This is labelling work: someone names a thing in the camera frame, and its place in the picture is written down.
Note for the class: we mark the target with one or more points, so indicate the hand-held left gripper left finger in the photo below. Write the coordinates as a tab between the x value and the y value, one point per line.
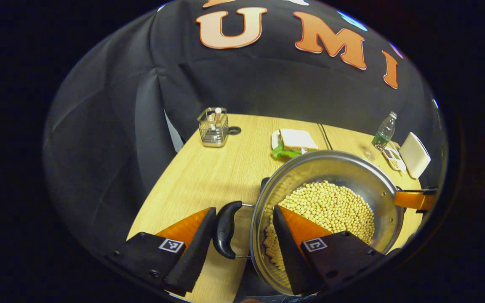
196	252

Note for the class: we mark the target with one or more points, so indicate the sandwich with lettuce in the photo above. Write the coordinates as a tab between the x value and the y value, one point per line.
297	139

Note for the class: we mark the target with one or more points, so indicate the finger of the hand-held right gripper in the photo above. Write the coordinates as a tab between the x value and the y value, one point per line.
413	200

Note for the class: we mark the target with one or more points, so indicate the clear plastic water bottle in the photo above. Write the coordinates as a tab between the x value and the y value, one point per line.
383	134

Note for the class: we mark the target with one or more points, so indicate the large pile of soybeans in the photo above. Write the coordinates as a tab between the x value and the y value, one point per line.
331	206

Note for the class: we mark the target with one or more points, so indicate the black backdrop cloth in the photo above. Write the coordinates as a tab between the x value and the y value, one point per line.
120	126

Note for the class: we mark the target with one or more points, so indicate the white divided dish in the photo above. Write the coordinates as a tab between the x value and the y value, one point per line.
394	160

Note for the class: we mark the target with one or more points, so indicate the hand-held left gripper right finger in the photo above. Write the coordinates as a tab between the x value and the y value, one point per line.
289	256

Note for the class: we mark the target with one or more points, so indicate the black round table grommet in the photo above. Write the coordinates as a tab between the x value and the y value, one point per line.
234	130

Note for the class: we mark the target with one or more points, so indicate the pale pink stick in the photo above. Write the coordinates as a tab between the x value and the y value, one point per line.
217	115

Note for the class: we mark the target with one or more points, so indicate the white toaster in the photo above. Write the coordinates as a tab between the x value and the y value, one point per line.
415	155

